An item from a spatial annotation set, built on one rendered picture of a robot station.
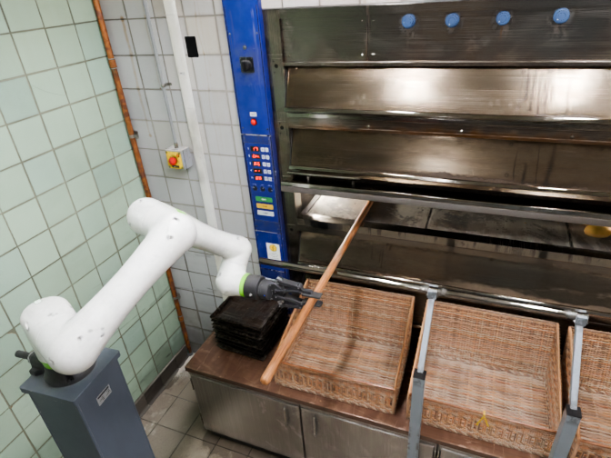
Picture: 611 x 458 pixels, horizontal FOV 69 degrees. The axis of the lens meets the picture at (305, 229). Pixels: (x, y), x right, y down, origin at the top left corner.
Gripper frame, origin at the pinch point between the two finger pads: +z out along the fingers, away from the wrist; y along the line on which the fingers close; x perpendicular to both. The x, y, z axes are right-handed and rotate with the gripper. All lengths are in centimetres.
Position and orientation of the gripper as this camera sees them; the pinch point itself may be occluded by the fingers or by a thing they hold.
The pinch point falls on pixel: (312, 298)
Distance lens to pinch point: 161.9
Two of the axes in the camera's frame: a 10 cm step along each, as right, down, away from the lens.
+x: -3.7, 4.8, -7.9
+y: 0.7, 8.7, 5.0
